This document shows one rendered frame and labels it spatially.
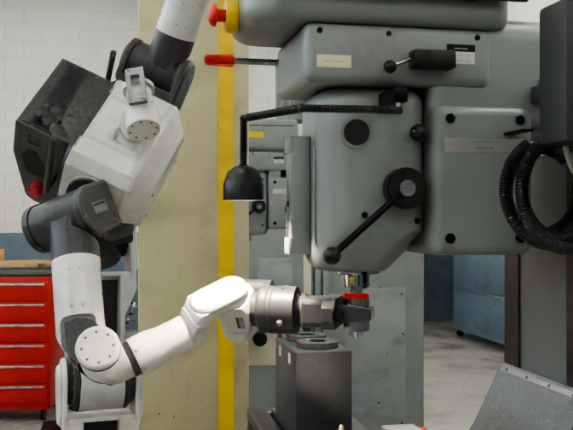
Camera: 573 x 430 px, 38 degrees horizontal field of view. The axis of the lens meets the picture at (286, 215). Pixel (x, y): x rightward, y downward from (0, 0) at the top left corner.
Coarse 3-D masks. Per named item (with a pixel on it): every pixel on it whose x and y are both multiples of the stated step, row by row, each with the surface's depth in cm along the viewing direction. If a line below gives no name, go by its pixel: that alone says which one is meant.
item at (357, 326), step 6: (348, 300) 150; (354, 300) 149; (360, 300) 149; (366, 300) 150; (360, 306) 149; (366, 306) 150; (348, 324) 150; (354, 324) 149; (360, 324) 149; (366, 324) 150; (348, 330) 150; (354, 330) 149; (360, 330) 149; (366, 330) 150
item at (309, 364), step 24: (288, 336) 185; (312, 336) 183; (288, 360) 176; (312, 360) 170; (336, 360) 171; (288, 384) 177; (312, 384) 170; (336, 384) 171; (288, 408) 177; (312, 408) 170; (336, 408) 171
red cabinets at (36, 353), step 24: (0, 288) 566; (24, 288) 567; (48, 288) 569; (0, 312) 566; (24, 312) 567; (48, 312) 569; (0, 336) 566; (24, 336) 567; (48, 336) 569; (0, 360) 566; (24, 360) 567; (48, 360) 569; (0, 384) 567; (24, 384) 568; (48, 384) 569; (0, 408) 567; (24, 408) 568; (48, 408) 569
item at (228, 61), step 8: (208, 56) 155; (216, 56) 155; (224, 56) 155; (232, 56) 156; (208, 64) 155; (216, 64) 155; (224, 64) 156; (232, 64) 156; (248, 64) 157; (256, 64) 157; (264, 64) 158; (272, 64) 158
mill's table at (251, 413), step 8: (272, 408) 201; (248, 416) 198; (256, 416) 193; (264, 416) 193; (272, 416) 202; (352, 416) 193; (248, 424) 201; (256, 424) 188; (264, 424) 186; (272, 424) 186; (280, 424) 194; (352, 424) 186; (360, 424) 186
